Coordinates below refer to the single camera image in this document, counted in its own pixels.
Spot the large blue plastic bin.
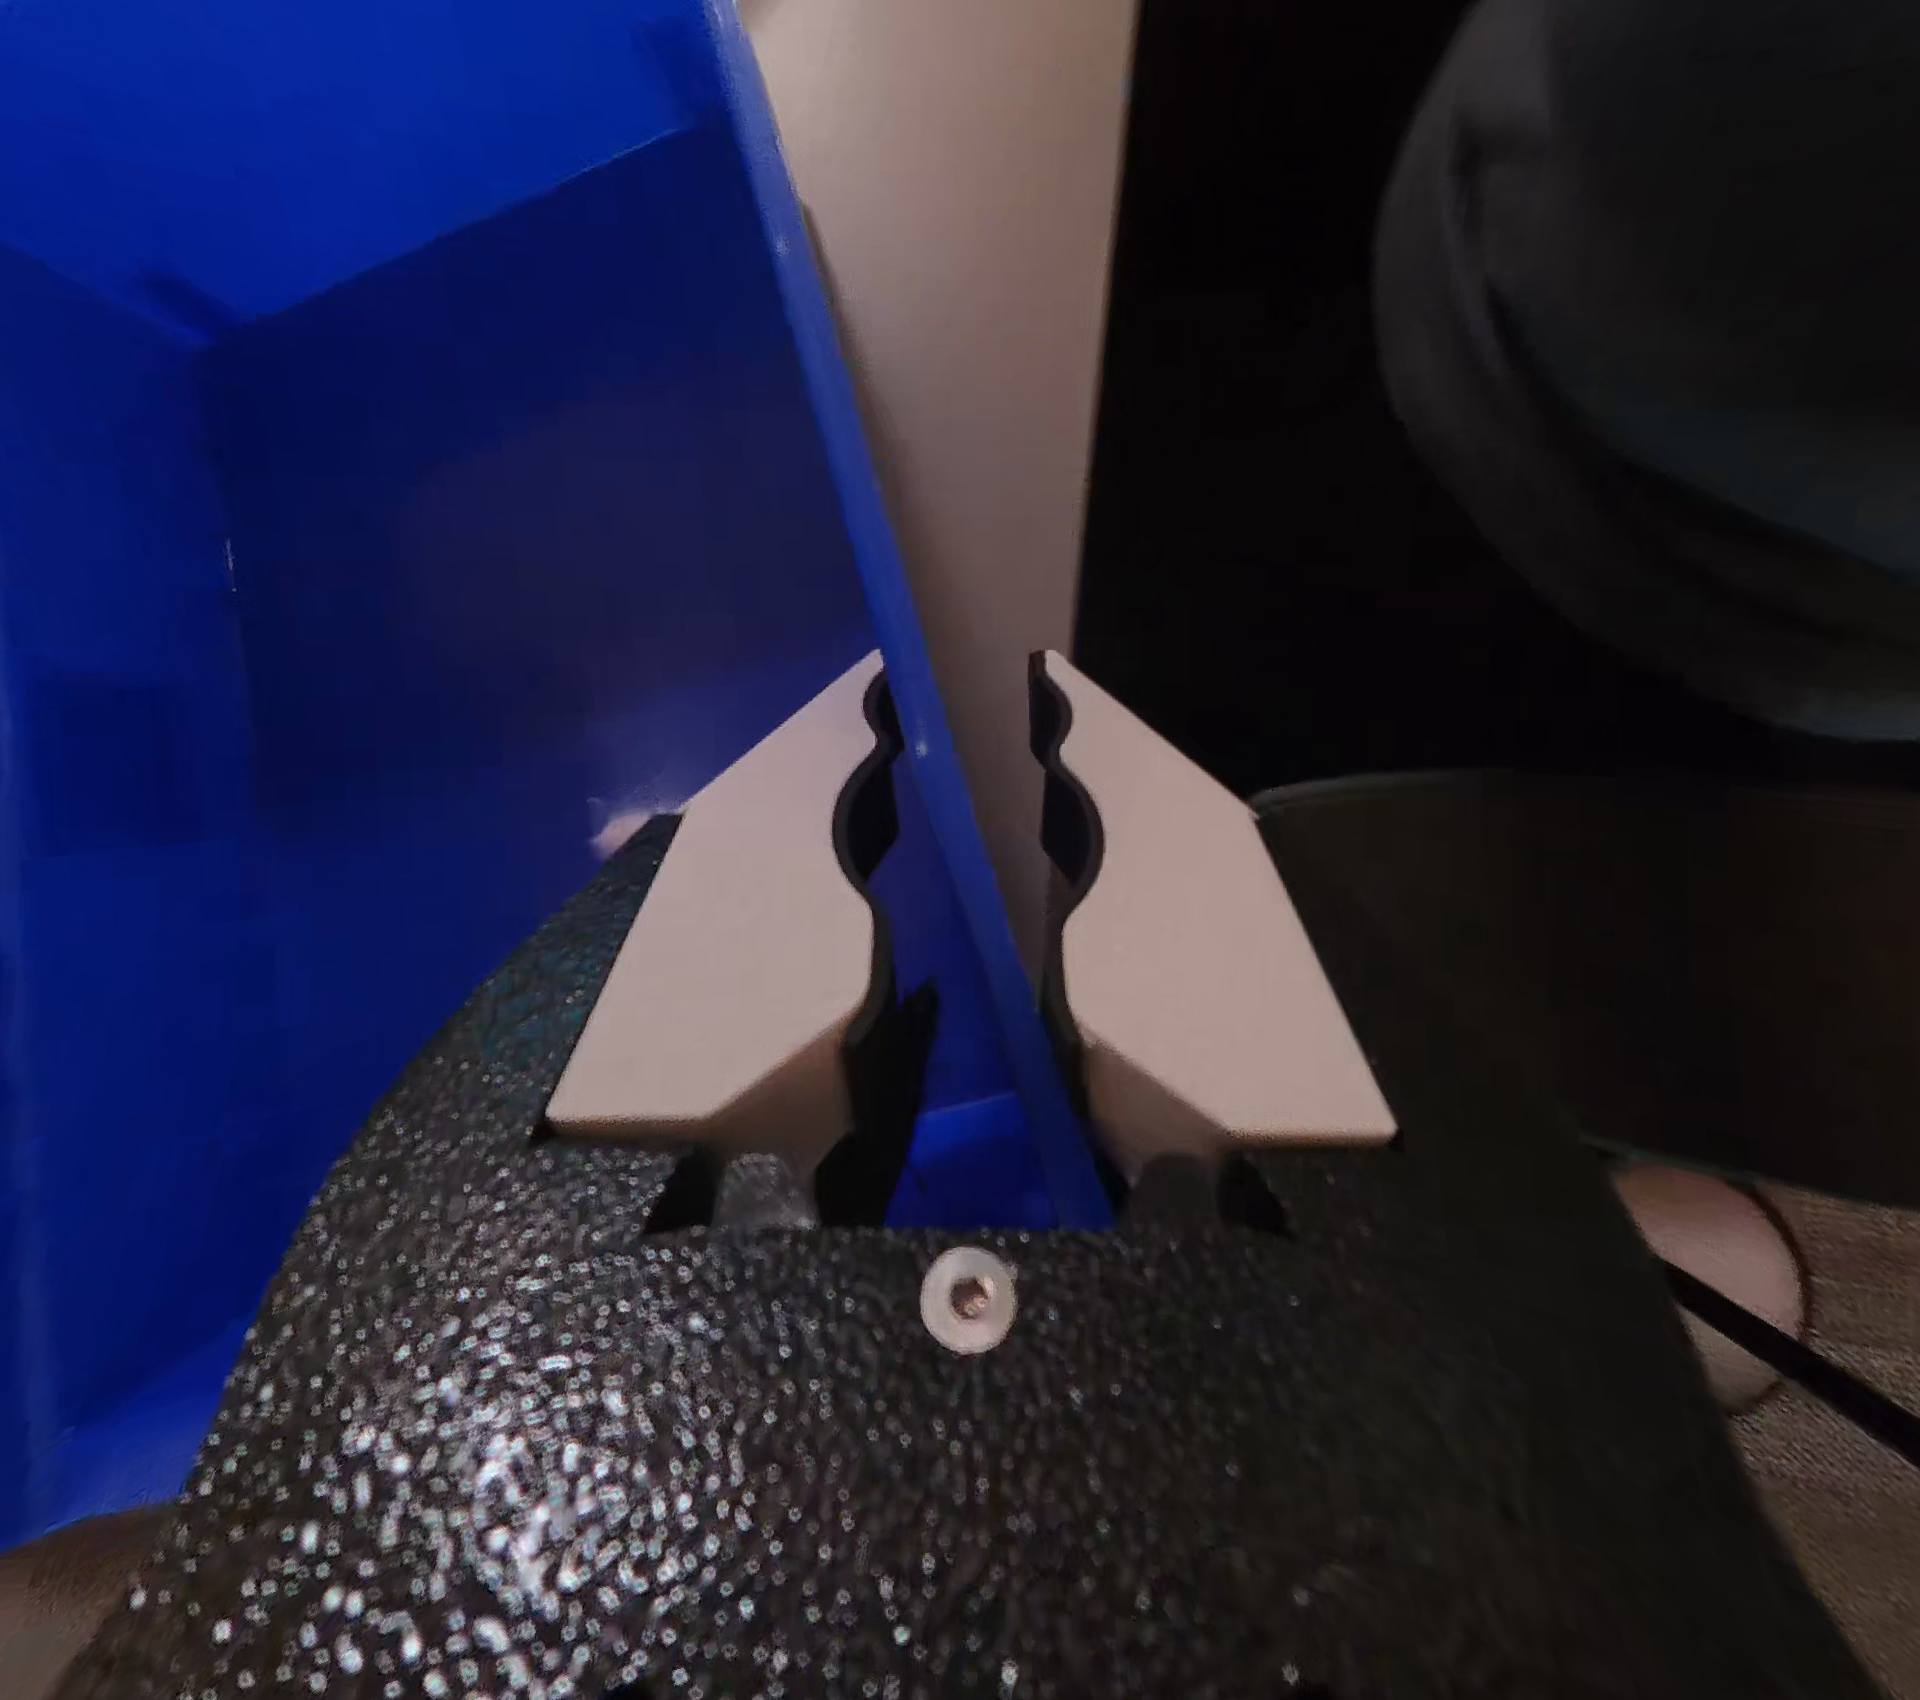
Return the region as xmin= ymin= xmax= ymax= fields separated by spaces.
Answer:
xmin=0 ymin=0 xmax=1121 ymax=1558

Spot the pale rounded object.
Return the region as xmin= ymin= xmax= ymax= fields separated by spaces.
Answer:
xmin=1616 ymin=1160 xmax=1808 ymax=1417

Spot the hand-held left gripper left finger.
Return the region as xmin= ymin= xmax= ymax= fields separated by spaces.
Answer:
xmin=546 ymin=653 xmax=944 ymax=1226

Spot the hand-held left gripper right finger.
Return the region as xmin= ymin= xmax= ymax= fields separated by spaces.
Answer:
xmin=1028 ymin=653 xmax=1403 ymax=1211

